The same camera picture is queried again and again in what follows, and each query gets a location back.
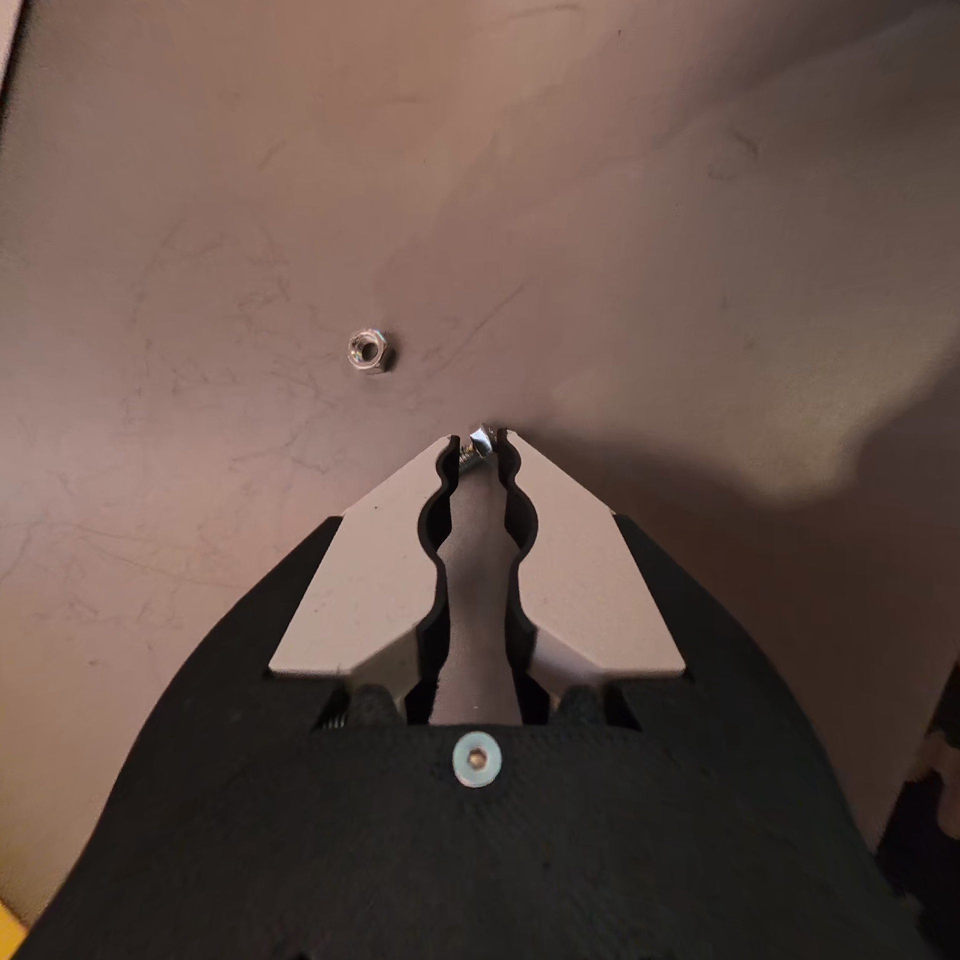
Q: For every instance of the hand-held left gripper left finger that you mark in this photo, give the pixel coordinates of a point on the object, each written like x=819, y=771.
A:
x=367, y=592

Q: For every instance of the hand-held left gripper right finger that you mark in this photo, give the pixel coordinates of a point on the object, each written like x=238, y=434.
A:
x=592, y=600

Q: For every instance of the silver hex bolt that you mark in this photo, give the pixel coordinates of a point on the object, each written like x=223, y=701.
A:
x=480, y=442

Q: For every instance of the yellow plastic bin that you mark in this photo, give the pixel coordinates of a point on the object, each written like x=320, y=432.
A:
x=6, y=916

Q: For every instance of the silver hex nut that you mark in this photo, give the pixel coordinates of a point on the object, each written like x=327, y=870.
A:
x=382, y=358

